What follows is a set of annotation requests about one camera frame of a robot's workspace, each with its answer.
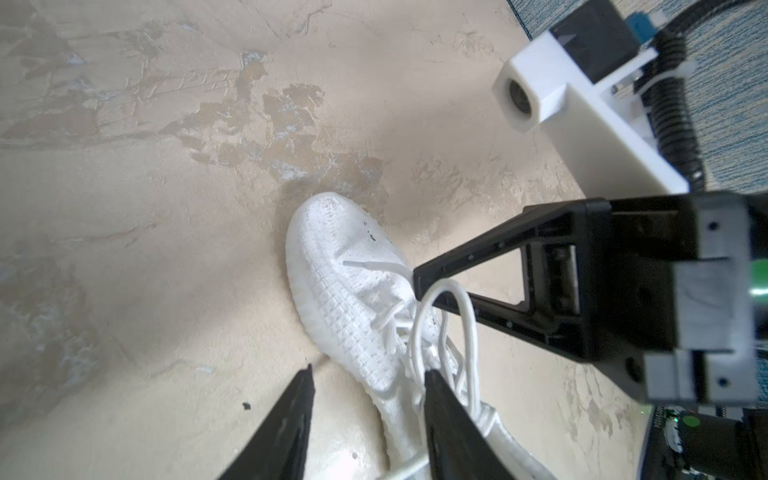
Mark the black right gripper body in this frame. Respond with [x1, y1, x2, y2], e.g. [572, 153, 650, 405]
[575, 190, 768, 406]

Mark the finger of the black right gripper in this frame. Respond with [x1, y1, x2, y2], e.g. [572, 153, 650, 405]
[413, 198, 611, 300]
[469, 287, 600, 363]

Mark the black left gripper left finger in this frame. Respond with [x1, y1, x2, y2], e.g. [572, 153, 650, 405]
[219, 364, 315, 480]

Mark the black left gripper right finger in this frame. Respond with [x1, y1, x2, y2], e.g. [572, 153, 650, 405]
[424, 370, 514, 480]

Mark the white shoelace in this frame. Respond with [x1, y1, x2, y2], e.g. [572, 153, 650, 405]
[337, 261, 498, 479]

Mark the white sneaker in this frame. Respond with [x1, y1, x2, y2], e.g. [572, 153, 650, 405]
[285, 192, 550, 479]

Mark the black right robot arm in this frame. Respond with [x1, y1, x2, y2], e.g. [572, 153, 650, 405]
[414, 191, 767, 479]

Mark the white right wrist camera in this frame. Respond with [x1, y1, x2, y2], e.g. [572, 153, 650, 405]
[492, 1, 690, 199]

